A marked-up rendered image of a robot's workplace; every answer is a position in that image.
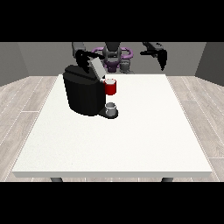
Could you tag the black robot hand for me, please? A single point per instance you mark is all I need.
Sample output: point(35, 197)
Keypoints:
point(161, 55)
point(81, 58)

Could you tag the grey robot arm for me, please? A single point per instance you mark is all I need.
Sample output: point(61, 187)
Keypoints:
point(78, 47)

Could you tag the pale grey machine lid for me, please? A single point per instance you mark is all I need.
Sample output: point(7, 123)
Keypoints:
point(98, 67)

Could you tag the black coffee machine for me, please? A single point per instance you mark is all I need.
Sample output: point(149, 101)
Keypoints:
point(83, 93)

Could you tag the small grey coffee pod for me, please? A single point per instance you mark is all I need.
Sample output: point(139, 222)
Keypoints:
point(124, 67)

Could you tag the red pod holder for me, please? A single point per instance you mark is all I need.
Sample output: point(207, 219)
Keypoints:
point(110, 88)

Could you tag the grey trunk with purple rings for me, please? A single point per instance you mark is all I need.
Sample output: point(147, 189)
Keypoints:
point(112, 54)

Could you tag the small grey cup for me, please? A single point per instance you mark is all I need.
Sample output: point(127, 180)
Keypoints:
point(110, 109)

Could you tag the dark table leg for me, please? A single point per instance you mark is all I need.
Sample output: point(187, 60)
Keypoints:
point(56, 179)
point(167, 179)

